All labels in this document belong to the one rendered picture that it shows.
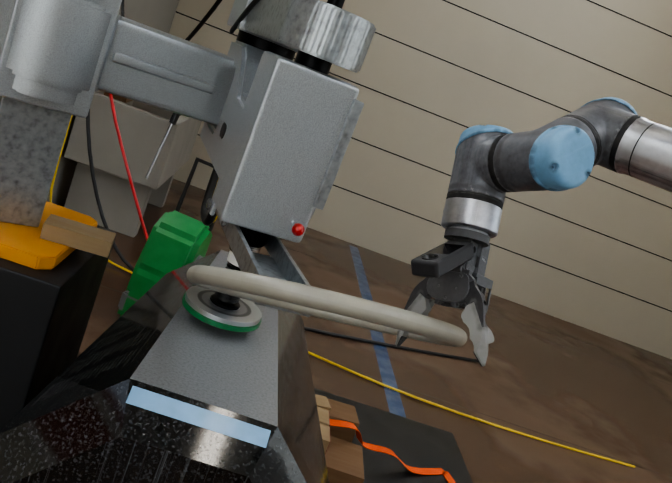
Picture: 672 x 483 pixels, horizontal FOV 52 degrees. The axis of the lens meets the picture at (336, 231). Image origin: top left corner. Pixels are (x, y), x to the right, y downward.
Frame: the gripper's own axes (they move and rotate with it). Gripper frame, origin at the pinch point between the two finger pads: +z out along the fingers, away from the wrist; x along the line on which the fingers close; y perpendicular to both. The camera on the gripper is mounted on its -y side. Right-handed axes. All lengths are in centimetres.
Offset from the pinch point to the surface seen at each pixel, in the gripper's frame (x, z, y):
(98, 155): 345, -77, 143
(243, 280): 19.5, -4.2, -24.2
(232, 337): 80, 7, 36
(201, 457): 53, 30, 9
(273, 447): 45, 26, 22
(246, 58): 103, -75, 36
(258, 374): 63, 14, 32
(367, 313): 3.6, -3.6, -15.0
